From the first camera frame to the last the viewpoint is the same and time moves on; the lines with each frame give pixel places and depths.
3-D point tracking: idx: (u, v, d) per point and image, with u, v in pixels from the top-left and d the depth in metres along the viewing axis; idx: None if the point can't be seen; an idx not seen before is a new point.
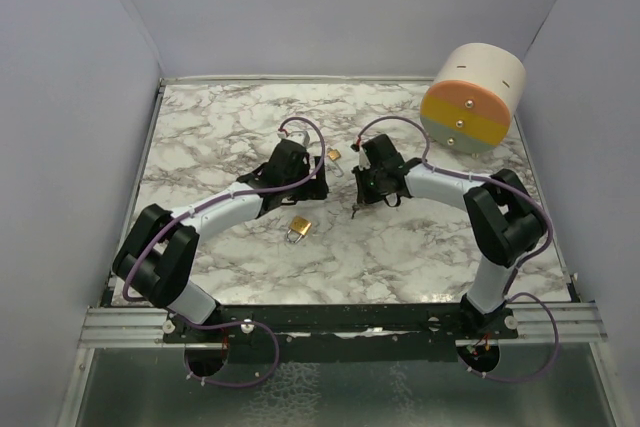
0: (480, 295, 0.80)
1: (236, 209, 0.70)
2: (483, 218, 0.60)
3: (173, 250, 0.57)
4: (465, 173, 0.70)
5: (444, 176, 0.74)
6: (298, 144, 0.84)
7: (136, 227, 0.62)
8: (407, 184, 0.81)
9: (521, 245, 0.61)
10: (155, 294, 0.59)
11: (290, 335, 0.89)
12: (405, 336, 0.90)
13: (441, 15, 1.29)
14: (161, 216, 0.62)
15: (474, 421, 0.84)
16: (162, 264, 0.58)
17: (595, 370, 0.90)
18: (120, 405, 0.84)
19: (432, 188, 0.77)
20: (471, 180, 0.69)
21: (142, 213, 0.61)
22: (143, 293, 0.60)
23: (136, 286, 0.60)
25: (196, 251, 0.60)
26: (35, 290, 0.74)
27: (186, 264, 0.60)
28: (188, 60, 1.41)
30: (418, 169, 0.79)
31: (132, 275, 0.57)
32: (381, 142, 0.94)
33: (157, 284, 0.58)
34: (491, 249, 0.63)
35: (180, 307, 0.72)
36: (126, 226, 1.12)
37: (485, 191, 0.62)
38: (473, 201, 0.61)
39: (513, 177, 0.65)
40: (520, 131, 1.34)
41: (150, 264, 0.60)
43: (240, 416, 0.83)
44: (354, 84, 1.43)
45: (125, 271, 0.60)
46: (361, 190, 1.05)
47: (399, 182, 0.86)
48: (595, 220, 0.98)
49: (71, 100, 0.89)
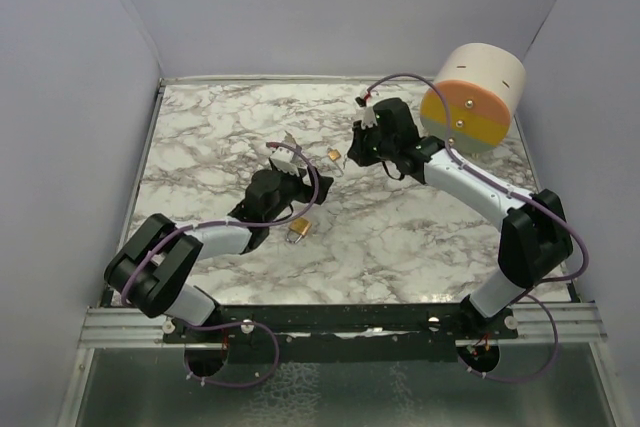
0: (482, 296, 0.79)
1: (230, 235, 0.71)
2: (519, 244, 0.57)
3: (175, 258, 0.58)
4: (505, 187, 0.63)
5: (474, 178, 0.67)
6: (269, 182, 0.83)
7: (138, 235, 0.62)
8: (425, 172, 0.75)
9: (545, 268, 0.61)
10: (150, 306, 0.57)
11: (290, 335, 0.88)
12: (406, 336, 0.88)
13: (441, 15, 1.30)
14: (164, 225, 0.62)
15: (474, 421, 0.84)
16: (163, 275, 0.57)
17: (595, 370, 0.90)
18: (120, 406, 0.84)
19: (451, 183, 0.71)
20: (510, 197, 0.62)
21: (146, 221, 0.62)
22: (135, 302, 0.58)
23: (130, 297, 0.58)
25: (195, 262, 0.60)
26: (35, 289, 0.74)
27: (185, 273, 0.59)
28: (187, 60, 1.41)
30: (443, 156, 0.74)
31: (129, 285, 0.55)
32: (400, 111, 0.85)
33: (154, 297, 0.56)
34: (514, 268, 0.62)
35: (182, 307, 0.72)
36: (126, 226, 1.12)
37: (524, 215, 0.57)
38: (513, 227, 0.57)
39: (554, 200, 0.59)
40: (520, 131, 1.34)
41: (144, 273, 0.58)
43: (240, 416, 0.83)
44: (354, 84, 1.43)
45: (118, 281, 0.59)
46: (358, 149, 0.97)
47: (415, 163, 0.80)
48: (595, 221, 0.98)
49: (71, 100, 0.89)
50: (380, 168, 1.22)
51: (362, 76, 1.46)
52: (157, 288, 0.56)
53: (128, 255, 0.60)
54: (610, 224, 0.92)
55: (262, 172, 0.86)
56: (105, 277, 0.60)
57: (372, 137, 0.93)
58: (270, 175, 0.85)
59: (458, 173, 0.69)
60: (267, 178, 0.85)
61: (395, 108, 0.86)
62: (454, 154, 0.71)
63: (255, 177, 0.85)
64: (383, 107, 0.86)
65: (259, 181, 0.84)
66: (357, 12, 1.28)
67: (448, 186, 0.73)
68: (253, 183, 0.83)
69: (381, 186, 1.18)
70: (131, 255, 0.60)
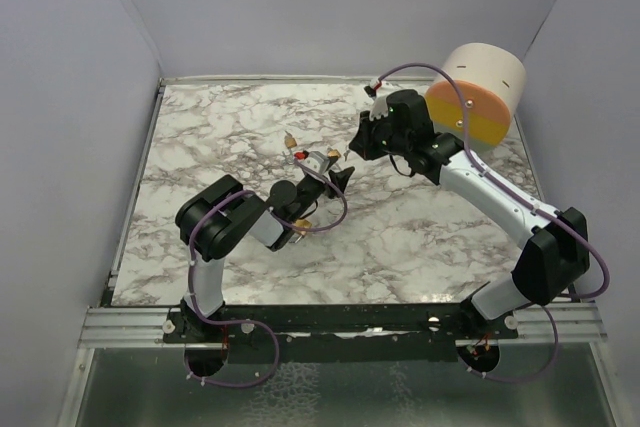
0: (485, 297, 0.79)
1: (271, 224, 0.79)
2: (540, 262, 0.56)
3: (246, 211, 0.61)
4: (530, 203, 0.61)
5: (496, 188, 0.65)
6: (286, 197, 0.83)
7: (216, 184, 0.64)
8: (443, 176, 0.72)
9: (560, 286, 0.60)
10: (213, 250, 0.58)
11: (290, 335, 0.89)
12: (405, 335, 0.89)
13: (441, 15, 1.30)
14: (236, 185, 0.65)
15: (474, 421, 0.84)
16: (233, 223, 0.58)
17: (595, 370, 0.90)
18: (120, 406, 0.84)
19: (470, 190, 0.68)
20: (536, 214, 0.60)
21: (225, 176, 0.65)
22: (196, 242, 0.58)
23: (196, 242, 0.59)
25: (254, 224, 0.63)
26: (35, 288, 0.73)
27: (247, 228, 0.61)
28: (187, 60, 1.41)
30: (463, 160, 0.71)
31: (204, 221, 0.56)
32: (416, 105, 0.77)
33: (220, 240, 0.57)
34: (527, 281, 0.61)
35: (202, 288, 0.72)
36: (125, 225, 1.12)
37: (549, 236, 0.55)
38: (537, 248, 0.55)
39: (580, 219, 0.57)
40: (520, 131, 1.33)
41: (215, 217, 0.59)
43: (240, 416, 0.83)
44: (354, 84, 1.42)
45: (188, 226, 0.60)
46: (366, 140, 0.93)
47: (430, 162, 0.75)
48: (595, 221, 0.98)
49: (71, 101, 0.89)
50: (380, 168, 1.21)
51: (362, 76, 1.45)
52: (226, 232, 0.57)
53: (200, 202, 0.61)
54: (610, 224, 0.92)
55: (278, 183, 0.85)
56: (176, 220, 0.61)
57: (379, 129, 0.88)
58: (287, 187, 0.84)
59: (479, 180, 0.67)
60: (284, 189, 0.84)
61: (411, 100, 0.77)
62: (476, 160, 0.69)
63: (272, 188, 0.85)
64: (398, 100, 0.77)
65: (275, 195, 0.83)
66: (358, 12, 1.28)
67: (465, 192, 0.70)
68: (270, 196, 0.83)
69: (381, 186, 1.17)
70: (205, 201, 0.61)
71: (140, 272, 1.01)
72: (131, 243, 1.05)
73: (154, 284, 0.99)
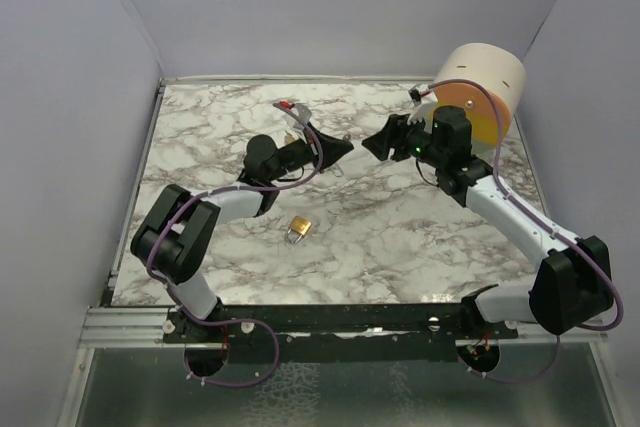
0: (493, 302, 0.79)
1: (244, 198, 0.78)
2: (554, 287, 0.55)
3: (195, 223, 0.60)
4: (550, 227, 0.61)
5: (518, 211, 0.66)
6: (266, 151, 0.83)
7: (156, 205, 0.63)
8: (467, 196, 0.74)
9: (577, 319, 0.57)
10: (178, 272, 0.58)
11: (290, 335, 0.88)
12: (405, 336, 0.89)
13: (441, 15, 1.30)
14: (180, 195, 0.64)
15: (475, 421, 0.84)
16: (188, 239, 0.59)
17: (595, 370, 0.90)
18: (120, 406, 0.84)
19: (493, 212, 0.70)
20: (554, 237, 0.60)
21: (163, 192, 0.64)
22: (163, 269, 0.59)
23: (159, 266, 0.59)
25: (212, 229, 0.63)
26: (34, 288, 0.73)
27: (205, 239, 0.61)
28: (188, 60, 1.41)
30: (488, 182, 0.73)
31: (155, 252, 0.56)
32: (462, 128, 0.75)
33: (182, 262, 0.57)
34: (545, 310, 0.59)
35: (189, 297, 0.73)
36: (126, 224, 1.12)
37: (565, 259, 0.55)
38: (550, 267, 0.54)
39: (602, 249, 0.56)
40: (521, 131, 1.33)
41: (169, 240, 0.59)
43: (240, 416, 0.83)
44: (354, 83, 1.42)
45: (144, 253, 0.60)
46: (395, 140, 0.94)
47: (458, 185, 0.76)
48: (595, 220, 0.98)
49: (70, 101, 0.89)
50: (380, 168, 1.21)
51: (362, 76, 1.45)
52: (185, 253, 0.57)
53: (149, 226, 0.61)
54: (610, 224, 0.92)
55: (253, 140, 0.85)
56: (132, 250, 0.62)
57: (416, 133, 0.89)
58: (265, 142, 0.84)
59: (502, 202, 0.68)
60: (263, 145, 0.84)
61: (458, 122, 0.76)
62: (501, 183, 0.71)
63: (248, 146, 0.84)
64: (445, 120, 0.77)
65: (253, 152, 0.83)
66: (358, 11, 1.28)
67: (489, 214, 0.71)
68: (248, 153, 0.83)
69: (381, 186, 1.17)
70: (153, 226, 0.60)
71: (140, 272, 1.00)
72: None
73: (154, 284, 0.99)
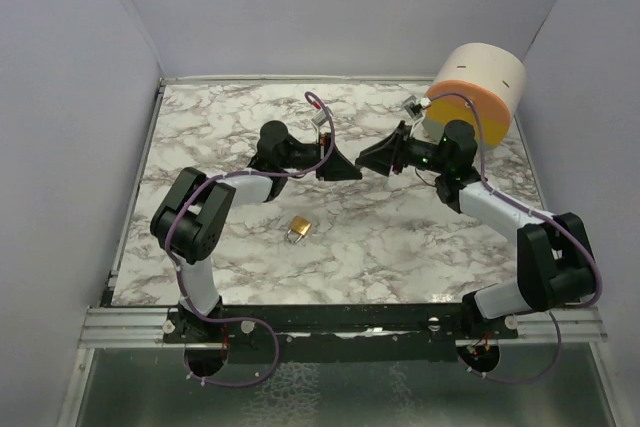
0: (495, 302, 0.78)
1: (255, 183, 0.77)
2: (533, 260, 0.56)
3: (214, 202, 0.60)
4: (527, 207, 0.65)
5: (502, 201, 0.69)
6: (279, 136, 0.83)
7: (175, 186, 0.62)
8: (458, 198, 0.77)
9: (565, 298, 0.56)
10: (194, 251, 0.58)
11: (290, 335, 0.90)
12: (405, 336, 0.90)
13: (441, 15, 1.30)
14: (198, 177, 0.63)
15: (475, 421, 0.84)
16: (205, 219, 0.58)
17: (595, 370, 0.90)
18: (120, 406, 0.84)
19: (483, 208, 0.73)
20: (531, 215, 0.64)
21: (182, 174, 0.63)
22: (183, 251, 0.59)
23: (177, 246, 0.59)
25: (229, 209, 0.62)
26: (33, 288, 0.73)
27: (222, 218, 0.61)
28: (188, 60, 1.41)
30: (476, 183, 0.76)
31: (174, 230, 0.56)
32: (469, 147, 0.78)
33: (199, 239, 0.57)
34: (534, 291, 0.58)
35: (194, 291, 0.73)
36: (125, 224, 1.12)
37: (541, 230, 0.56)
38: (526, 237, 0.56)
39: (576, 223, 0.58)
40: (521, 131, 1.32)
41: (188, 220, 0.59)
43: (240, 415, 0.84)
44: (354, 84, 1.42)
45: (162, 232, 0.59)
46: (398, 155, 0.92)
47: (453, 194, 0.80)
48: (595, 221, 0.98)
49: (70, 102, 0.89)
50: None
51: (362, 76, 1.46)
52: (203, 232, 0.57)
53: (168, 207, 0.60)
54: (609, 225, 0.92)
55: (267, 124, 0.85)
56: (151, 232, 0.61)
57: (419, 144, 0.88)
58: (277, 128, 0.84)
59: (489, 198, 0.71)
60: (275, 131, 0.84)
61: (466, 140, 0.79)
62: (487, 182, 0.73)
63: (262, 130, 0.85)
64: (454, 138, 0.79)
65: (267, 136, 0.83)
66: (358, 11, 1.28)
67: (481, 210, 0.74)
68: (262, 137, 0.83)
69: (381, 186, 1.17)
70: (172, 207, 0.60)
71: (140, 272, 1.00)
72: (131, 243, 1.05)
73: (154, 284, 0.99)
